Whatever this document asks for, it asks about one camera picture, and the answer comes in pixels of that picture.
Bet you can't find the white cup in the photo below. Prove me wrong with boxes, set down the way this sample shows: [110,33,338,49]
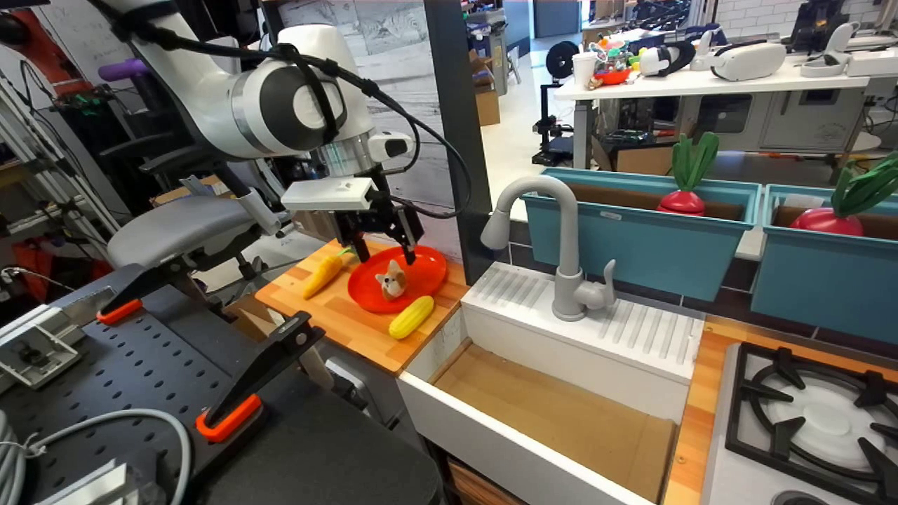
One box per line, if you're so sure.
[569,50,599,94]

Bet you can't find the grey office chair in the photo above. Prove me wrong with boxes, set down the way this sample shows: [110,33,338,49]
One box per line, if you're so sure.
[104,33,303,284]

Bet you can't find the silver metal bracket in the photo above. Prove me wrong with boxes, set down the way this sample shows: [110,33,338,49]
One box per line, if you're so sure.
[0,319,83,394]

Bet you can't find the small black orange clamp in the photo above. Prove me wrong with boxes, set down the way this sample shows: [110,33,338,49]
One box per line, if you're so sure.
[96,255,190,329]

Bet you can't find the grey cable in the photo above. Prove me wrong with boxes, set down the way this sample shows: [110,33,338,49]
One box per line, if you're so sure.
[0,406,197,505]

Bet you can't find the white stove top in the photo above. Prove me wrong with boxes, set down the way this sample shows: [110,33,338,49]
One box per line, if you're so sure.
[702,339,898,505]

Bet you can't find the black vertical post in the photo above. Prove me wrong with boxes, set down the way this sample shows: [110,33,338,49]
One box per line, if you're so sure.
[420,0,500,280]

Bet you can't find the yellow corn toy green leaves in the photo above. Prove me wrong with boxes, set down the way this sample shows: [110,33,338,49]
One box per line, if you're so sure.
[301,244,361,304]

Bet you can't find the orange plate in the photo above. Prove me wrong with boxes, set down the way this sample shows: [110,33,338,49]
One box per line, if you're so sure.
[344,244,454,317]

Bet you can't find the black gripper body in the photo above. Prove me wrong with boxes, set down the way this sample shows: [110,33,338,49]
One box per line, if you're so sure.
[334,185,409,238]

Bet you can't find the black stove grate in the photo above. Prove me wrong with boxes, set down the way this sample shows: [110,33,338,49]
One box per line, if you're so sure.
[724,339,898,505]

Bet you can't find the grey toy faucet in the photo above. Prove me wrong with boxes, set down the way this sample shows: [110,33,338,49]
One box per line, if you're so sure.
[477,175,621,325]

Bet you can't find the cardboard box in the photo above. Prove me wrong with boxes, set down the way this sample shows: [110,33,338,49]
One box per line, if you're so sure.
[473,88,503,129]

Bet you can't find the large black orange clamp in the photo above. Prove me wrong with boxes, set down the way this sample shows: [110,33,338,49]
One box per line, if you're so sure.
[194,310,327,446]

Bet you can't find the wide teal planter box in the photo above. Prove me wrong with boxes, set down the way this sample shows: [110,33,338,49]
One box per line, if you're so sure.
[521,165,766,304]

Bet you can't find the plain yellow toy vegetable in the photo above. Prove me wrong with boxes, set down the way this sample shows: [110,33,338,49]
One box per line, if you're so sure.
[383,296,438,342]

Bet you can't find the large red radish toy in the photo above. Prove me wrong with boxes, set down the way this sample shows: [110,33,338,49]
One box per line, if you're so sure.
[792,151,898,238]

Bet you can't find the black perforated table plate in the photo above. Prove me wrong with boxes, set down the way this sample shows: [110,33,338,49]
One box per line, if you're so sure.
[0,284,447,505]

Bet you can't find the wooden cutting board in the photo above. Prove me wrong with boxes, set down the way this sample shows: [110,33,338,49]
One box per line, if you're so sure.
[253,235,469,377]

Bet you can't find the colourful toy pile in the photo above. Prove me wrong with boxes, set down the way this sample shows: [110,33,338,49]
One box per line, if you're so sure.
[592,37,647,89]

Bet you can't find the aluminium frame rails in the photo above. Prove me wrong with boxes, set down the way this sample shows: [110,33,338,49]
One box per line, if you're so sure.
[0,46,134,248]

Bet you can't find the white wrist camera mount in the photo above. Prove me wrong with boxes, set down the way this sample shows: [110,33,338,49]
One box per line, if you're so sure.
[278,176,381,217]

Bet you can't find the white VR headset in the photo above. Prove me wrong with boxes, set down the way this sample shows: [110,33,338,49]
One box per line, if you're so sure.
[706,37,787,84]

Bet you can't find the small red radish toy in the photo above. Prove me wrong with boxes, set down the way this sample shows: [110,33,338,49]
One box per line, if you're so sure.
[654,129,724,220]

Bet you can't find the brown doll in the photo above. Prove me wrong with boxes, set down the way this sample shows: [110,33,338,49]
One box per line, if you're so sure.
[376,262,413,304]

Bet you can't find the white background table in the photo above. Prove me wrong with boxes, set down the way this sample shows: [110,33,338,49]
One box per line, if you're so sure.
[550,54,898,171]

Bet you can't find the white toy sink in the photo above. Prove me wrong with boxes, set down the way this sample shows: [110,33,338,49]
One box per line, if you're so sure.
[396,259,706,505]

